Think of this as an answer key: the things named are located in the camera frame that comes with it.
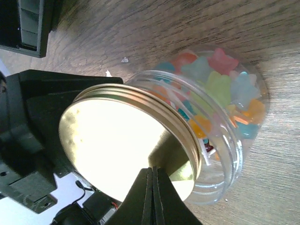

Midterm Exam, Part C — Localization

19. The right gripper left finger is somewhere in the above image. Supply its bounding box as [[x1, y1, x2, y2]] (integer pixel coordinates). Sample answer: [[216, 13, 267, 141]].
[[106, 168, 153, 225]]

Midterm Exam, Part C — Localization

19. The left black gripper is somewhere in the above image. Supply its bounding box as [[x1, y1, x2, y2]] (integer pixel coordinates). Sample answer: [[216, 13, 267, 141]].
[[0, 70, 123, 214]]

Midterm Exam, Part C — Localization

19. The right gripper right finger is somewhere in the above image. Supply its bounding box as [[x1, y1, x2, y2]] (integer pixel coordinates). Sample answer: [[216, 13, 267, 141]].
[[152, 166, 202, 225]]

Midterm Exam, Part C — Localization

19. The black candy bin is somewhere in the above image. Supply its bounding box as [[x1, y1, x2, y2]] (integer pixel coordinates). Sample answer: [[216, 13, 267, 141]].
[[0, 0, 55, 58]]

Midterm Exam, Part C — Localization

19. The cream jar lid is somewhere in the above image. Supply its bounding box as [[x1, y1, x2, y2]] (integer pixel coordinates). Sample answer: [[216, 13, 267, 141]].
[[59, 84, 202, 202]]

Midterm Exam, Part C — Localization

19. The clear plastic jar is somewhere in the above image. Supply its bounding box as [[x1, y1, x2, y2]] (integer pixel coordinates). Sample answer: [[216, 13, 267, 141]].
[[127, 45, 269, 205]]

